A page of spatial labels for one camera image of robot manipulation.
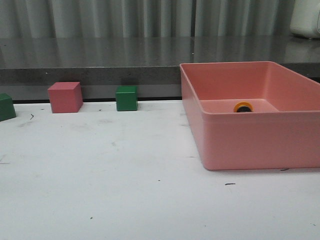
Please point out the pink plastic bin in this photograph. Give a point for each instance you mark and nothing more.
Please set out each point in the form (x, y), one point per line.
(283, 131)

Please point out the white appliance in background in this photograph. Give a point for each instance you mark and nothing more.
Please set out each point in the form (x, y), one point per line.
(305, 20)

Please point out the pink cube block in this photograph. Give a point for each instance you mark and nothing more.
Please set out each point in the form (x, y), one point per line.
(65, 97)

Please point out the yellow push button switch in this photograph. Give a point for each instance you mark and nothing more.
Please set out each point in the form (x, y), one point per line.
(243, 107)

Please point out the green block far left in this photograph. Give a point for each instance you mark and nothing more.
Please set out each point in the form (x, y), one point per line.
(7, 110)

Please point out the green cube block centre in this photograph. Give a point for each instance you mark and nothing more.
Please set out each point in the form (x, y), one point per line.
(126, 98)

